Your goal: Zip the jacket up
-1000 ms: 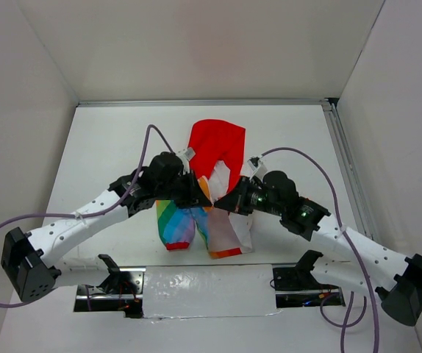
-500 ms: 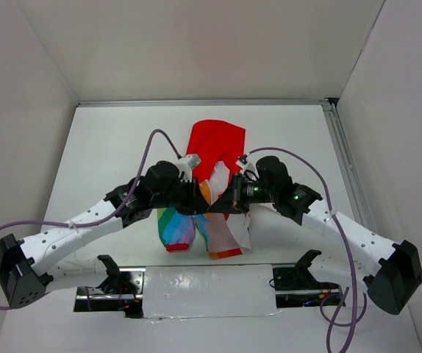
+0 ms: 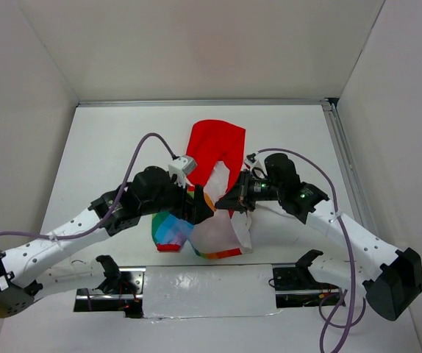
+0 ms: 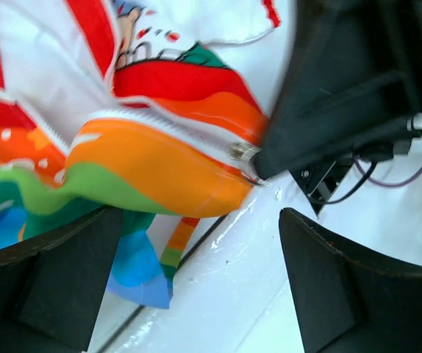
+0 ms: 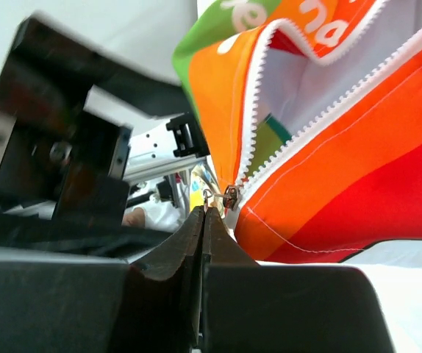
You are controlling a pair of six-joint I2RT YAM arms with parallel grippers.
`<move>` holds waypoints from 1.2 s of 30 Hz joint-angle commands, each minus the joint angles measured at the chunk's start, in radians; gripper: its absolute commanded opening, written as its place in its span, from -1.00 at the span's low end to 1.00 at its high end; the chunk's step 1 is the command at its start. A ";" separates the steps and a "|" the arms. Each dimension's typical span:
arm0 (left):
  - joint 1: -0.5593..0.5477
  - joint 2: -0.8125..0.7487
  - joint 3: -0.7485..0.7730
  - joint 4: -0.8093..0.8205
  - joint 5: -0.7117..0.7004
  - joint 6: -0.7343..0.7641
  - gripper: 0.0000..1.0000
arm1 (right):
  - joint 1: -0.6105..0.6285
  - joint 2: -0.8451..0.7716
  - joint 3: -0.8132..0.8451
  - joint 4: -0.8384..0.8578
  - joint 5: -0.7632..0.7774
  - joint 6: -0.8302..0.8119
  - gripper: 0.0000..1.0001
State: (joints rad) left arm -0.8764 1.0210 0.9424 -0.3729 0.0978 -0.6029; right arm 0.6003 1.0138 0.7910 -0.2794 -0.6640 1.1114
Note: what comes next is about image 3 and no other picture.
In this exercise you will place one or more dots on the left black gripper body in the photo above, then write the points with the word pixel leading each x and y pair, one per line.
pixel 173 199

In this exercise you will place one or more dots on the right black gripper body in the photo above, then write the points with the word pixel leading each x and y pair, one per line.
pixel 256 189

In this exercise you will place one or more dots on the rainbow red white jacket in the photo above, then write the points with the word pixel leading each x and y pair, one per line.
pixel 218 149

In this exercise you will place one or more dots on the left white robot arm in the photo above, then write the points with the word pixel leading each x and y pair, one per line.
pixel 31 272

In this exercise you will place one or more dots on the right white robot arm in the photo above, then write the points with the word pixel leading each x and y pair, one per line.
pixel 388 278

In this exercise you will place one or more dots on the white taped cover board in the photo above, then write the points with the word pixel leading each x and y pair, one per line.
pixel 217 291

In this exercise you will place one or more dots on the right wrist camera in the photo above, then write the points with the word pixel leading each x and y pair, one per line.
pixel 251 161

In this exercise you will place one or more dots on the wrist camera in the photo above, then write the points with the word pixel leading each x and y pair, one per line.
pixel 180 168
pixel 251 161

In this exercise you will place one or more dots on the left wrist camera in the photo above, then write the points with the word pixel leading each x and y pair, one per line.
pixel 180 168

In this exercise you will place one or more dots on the aluminium frame rail right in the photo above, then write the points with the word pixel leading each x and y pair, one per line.
pixel 345 161

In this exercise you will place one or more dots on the aluminium frame rail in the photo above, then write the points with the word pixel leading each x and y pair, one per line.
pixel 204 102
pixel 345 161

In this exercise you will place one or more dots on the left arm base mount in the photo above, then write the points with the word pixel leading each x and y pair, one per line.
pixel 123 295

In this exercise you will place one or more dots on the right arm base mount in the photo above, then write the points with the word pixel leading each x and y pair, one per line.
pixel 295 288

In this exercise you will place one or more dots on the aluminium frame rail back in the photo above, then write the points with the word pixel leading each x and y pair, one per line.
pixel 204 102

